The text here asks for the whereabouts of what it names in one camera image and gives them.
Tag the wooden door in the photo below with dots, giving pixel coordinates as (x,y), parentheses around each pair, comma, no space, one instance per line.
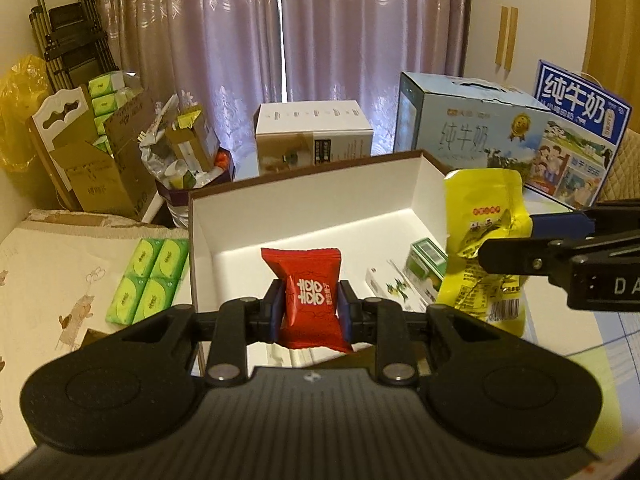
(612,20)

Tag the beige printed blanket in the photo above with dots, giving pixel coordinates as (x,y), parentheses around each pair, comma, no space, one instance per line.
(50,270)

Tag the yellow plastic bag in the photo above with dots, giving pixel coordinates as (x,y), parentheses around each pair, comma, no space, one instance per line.
(20,110)

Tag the white appliance box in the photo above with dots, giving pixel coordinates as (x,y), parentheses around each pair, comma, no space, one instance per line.
(300,125)

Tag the red candy packet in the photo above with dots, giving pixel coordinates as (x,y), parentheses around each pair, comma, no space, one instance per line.
(310,300)

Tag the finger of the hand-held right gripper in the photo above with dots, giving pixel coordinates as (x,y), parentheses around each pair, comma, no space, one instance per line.
(557,225)
(520,256)

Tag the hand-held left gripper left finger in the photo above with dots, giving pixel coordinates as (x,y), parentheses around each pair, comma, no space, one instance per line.
(274,310)

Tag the open tan cardboard box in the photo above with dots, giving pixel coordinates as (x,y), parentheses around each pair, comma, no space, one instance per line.
(90,180)

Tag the white cardboard box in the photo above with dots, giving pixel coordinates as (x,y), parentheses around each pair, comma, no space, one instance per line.
(310,210)

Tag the beige quilted chair cover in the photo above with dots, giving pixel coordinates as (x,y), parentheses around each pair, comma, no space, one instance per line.
(625,170)

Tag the white ointment box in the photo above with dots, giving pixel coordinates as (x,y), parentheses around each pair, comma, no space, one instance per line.
(392,285)

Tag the dark blue milk carton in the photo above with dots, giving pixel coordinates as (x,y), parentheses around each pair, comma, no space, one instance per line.
(575,110)

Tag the stack of green tissue packs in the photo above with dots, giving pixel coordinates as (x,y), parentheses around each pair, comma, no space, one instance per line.
(105,90)

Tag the olive paper carton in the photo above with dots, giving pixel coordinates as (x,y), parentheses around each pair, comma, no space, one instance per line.
(192,140)

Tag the green medicine box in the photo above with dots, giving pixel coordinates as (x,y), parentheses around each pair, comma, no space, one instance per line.
(425,260)

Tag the white wooden chair back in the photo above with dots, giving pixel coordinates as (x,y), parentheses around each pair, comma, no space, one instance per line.
(60,115)

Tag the yellow snack pouch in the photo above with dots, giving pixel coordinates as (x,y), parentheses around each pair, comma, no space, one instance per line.
(475,210)

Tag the purple trash bin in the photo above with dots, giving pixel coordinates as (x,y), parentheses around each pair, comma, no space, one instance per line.
(200,186)

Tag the crumpled silver foil bag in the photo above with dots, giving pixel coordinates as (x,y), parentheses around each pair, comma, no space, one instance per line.
(155,155)

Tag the mauve curtain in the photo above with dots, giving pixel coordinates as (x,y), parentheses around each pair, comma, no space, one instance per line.
(225,35)

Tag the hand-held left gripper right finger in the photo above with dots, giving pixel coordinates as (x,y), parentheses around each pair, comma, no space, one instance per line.
(346,310)

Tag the green tissue pack bundle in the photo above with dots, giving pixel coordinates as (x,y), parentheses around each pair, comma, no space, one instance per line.
(145,280)

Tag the light blue milk carton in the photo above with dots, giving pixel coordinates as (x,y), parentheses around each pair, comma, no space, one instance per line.
(450,125)

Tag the black folding cart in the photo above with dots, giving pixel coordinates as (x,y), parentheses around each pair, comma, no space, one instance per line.
(70,35)

